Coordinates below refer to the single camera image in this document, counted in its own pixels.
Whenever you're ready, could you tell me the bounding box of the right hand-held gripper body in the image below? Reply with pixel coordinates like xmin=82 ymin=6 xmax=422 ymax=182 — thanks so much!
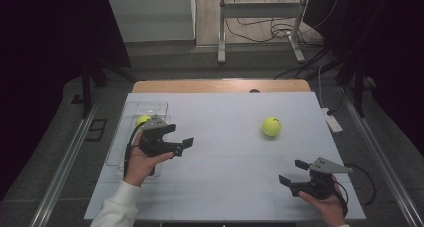
xmin=289 ymin=157 xmax=354 ymax=201

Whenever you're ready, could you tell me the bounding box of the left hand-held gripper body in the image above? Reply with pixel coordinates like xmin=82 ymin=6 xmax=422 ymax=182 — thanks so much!
xmin=138 ymin=114 xmax=178 ymax=157

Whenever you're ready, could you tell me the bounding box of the clear plastic container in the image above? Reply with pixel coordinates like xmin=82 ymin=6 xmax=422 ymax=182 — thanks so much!
xmin=105 ymin=100 xmax=172 ymax=178

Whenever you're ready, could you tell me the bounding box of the yellow tennis ball black print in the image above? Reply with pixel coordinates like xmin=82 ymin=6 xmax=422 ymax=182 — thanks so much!
xmin=261 ymin=116 xmax=282 ymax=137

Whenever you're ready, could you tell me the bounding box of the person's left hand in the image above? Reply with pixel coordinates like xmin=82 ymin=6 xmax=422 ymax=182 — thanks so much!
xmin=123 ymin=131 xmax=175 ymax=188

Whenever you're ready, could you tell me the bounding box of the person's right hand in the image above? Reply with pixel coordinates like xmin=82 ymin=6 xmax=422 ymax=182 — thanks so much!
xmin=297 ymin=174 xmax=348 ymax=227

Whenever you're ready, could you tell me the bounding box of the white power strip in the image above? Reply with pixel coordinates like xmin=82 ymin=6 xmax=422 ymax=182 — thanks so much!
xmin=321 ymin=107 xmax=344 ymax=134

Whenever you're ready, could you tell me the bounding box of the black metal stand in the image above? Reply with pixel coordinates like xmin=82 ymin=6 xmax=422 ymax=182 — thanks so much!
xmin=335 ymin=62 xmax=377 ymax=119
xmin=71 ymin=58 xmax=137 ymax=120

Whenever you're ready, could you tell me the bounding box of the white cabinet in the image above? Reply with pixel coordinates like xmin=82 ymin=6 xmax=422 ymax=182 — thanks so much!
xmin=107 ymin=0 xmax=197 ymax=43

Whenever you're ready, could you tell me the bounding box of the dark curtain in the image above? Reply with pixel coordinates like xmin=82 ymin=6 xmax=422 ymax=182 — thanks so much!
xmin=0 ymin=0 xmax=132 ymax=201
xmin=302 ymin=0 xmax=424 ymax=156

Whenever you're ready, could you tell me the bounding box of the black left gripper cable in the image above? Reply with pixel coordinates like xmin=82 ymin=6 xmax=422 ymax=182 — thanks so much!
xmin=123 ymin=121 xmax=147 ymax=180

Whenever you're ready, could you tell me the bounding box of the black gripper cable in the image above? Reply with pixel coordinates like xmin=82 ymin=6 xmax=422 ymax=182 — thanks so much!
xmin=332 ymin=179 xmax=350 ymax=219
xmin=123 ymin=121 xmax=147 ymax=180

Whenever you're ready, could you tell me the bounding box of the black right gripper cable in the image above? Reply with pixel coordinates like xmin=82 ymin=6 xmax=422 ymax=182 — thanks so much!
xmin=332 ymin=179 xmax=350 ymax=219

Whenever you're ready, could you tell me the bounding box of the black floor cable loop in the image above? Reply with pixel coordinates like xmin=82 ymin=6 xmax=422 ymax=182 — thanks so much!
xmin=344 ymin=162 xmax=378 ymax=207

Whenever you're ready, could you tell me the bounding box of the aluminium rail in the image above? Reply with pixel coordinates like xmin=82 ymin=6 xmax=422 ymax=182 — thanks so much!
xmin=29 ymin=98 xmax=102 ymax=227
xmin=339 ymin=86 xmax=424 ymax=227

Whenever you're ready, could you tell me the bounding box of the white power cable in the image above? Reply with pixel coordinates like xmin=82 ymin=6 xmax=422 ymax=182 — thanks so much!
xmin=317 ymin=64 xmax=327 ymax=110

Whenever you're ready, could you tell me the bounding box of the tangle of black floor cables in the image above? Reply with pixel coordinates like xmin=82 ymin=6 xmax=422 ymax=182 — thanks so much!
xmin=224 ymin=0 xmax=341 ymax=45

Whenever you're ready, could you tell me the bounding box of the white metal desk frame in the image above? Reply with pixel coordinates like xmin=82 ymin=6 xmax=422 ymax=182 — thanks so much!
xmin=217 ymin=0 xmax=312 ymax=65

